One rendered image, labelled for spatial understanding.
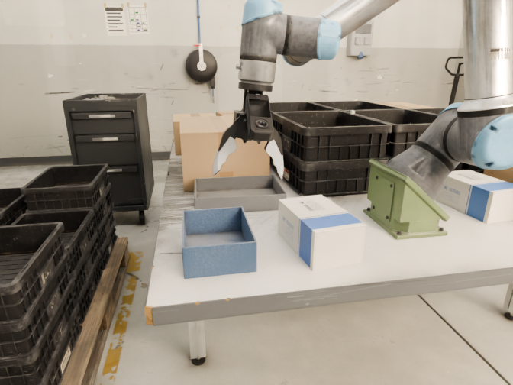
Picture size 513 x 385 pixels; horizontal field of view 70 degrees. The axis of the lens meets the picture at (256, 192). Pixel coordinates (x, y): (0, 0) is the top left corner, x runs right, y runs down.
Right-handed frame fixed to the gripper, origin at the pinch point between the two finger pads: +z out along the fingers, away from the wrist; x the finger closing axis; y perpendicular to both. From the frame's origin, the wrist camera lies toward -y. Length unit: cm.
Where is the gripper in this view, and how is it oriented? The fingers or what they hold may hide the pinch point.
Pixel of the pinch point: (248, 179)
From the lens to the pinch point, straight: 79.3
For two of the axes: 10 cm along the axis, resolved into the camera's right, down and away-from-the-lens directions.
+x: -9.8, -0.4, -1.8
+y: -1.5, -3.2, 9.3
